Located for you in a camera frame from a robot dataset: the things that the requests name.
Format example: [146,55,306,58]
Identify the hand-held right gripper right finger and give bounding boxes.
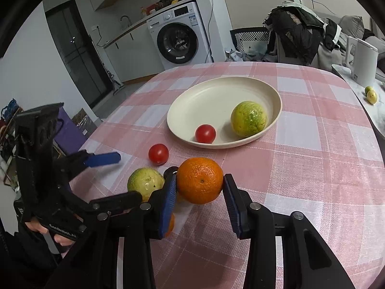
[223,173,357,289]

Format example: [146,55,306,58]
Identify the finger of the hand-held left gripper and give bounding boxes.
[71,190,143,215]
[62,151,121,172]

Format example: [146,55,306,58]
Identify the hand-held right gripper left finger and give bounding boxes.
[45,173,178,289]

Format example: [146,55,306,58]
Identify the orange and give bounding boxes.
[164,212,175,238]
[176,157,225,204]

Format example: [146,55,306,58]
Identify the pale yellow guava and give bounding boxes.
[127,168,166,203]

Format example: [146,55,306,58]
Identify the red tomato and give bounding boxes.
[195,124,217,144]
[148,144,169,165]

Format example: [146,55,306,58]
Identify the cream round plate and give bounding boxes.
[166,77,282,149]

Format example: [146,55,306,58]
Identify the person's left forearm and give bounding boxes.
[0,230,62,289]

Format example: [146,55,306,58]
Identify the person's left hand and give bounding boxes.
[24,214,83,246]

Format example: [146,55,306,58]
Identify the purple box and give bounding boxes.
[54,107,91,156]

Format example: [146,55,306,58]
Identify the pink checked tablecloth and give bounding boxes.
[64,62,385,289]

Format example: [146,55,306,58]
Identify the yellow-green citrus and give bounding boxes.
[231,101,268,137]

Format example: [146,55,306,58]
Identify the black glass door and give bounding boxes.
[45,0,110,109]

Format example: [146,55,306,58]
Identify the kitchen counter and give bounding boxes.
[102,0,197,49]

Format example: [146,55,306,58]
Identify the white washing machine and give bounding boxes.
[147,1,212,70]

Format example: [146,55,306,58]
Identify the bags on floor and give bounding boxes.
[225,48,271,64]

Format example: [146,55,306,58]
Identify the black patterned chair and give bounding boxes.
[230,28,271,53]

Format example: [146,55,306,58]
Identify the white marble table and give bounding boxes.
[331,63,385,140]

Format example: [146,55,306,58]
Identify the white electric kettle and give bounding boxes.
[344,36,379,88]

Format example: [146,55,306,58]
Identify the pile of dark clothes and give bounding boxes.
[263,5,343,67]

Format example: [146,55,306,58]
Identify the grey cushion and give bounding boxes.
[338,15,365,39]

